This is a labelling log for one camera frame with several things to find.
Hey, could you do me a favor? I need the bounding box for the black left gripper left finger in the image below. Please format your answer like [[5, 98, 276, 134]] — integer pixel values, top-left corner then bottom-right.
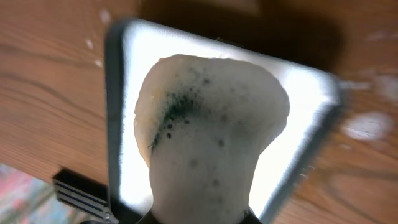
[[136, 211, 159, 224]]

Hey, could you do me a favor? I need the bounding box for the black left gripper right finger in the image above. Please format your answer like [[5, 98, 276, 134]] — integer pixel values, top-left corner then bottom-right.
[[241, 210, 262, 224]]

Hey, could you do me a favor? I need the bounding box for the green yellow sponge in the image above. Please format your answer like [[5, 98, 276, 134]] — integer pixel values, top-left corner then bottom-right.
[[134, 55, 290, 223]]

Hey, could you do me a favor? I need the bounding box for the black rectangular foam tray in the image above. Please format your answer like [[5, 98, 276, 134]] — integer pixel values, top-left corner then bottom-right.
[[104, 19, 344, 223]]

